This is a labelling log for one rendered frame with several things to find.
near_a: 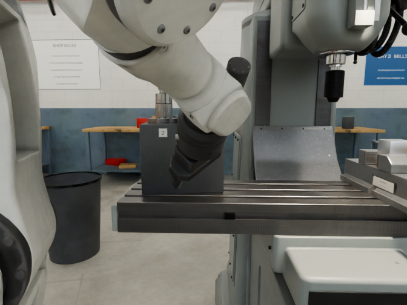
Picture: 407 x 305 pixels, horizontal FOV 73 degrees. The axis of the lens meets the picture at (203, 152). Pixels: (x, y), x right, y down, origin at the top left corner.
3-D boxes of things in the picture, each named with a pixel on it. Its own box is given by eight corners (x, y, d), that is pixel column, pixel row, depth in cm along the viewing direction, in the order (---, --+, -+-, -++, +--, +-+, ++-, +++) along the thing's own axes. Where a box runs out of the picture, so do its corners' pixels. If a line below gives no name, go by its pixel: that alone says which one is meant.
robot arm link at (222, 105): (226, 141, 42) (198, 124, 30) (188, 104, 45) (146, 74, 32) (257, 109, 41) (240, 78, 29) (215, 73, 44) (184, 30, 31)
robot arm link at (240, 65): (201, 160, 44) (212, 117, 35) (159, 116, 47) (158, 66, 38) (248, 124, 49) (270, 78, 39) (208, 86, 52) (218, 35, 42)
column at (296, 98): (330, 366, 127) (360, 2, 104) (231, 363, 129) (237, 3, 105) (298, 294, 177) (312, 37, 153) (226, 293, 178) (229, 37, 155)
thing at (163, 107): (169, 118, 80) (169, 97, 79) (174, 118, 76) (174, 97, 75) (153, 118, 78) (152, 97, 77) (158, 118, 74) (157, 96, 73)
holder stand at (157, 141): (223, 192, 75) (224, 118, 72) (141, 195, 73) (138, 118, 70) (217, 181, 87) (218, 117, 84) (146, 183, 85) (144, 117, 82)
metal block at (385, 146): (411, 163, 73) (413, 141, 72) (388, 163, 73) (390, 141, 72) (398, 160, 78) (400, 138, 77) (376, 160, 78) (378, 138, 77)
